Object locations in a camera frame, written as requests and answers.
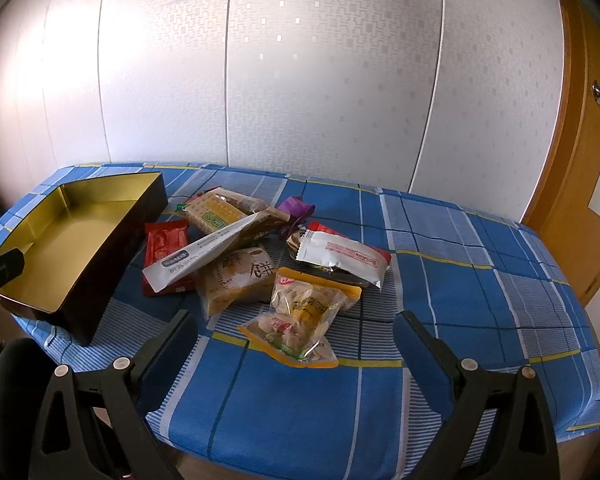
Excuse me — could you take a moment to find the green yellow cracker pack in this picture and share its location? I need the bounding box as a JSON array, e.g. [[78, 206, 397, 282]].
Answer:
[[183, 193, 247, 234]]

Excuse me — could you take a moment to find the wooden door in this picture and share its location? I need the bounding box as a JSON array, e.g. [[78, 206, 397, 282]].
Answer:
[[522, 0, 600, 306]]

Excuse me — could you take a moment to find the blue plaid tablecloth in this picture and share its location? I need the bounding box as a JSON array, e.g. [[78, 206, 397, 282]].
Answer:
[[0, 160, 600, 480]]

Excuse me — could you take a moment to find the beige round pastry packet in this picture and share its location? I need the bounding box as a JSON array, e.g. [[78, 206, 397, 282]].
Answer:
[[197, 245, 277, 318]]

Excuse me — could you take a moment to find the orange clear nut packet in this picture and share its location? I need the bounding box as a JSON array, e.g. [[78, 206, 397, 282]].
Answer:
[[271, 268, 362, 327]]

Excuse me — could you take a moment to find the red foil snack packet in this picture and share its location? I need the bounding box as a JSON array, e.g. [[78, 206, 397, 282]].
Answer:
[[142, 219, 196, 297]]

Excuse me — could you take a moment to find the red-ended biscuit roll pack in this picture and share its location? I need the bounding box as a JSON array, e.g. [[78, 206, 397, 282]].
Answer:
[[204, 186, 289, 240]]

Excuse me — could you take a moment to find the long white snack packet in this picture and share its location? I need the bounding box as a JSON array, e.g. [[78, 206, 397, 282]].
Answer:
[[143, 214, 259, 292]]

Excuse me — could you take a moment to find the white red snack packet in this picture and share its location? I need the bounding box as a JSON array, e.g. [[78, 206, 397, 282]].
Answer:
[[294, 221, 391, 289]]

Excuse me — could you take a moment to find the purple snack packet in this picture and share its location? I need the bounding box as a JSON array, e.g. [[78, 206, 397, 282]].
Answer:
[[277, 195, 315, 240]]

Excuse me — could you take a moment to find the yellow black snack packet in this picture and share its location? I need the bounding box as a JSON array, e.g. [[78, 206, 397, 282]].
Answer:
[[287, 230, 387, 288]]

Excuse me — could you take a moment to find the black and gold box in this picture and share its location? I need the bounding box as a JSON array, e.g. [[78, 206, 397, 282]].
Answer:
[[0, 172, 168, 346]]

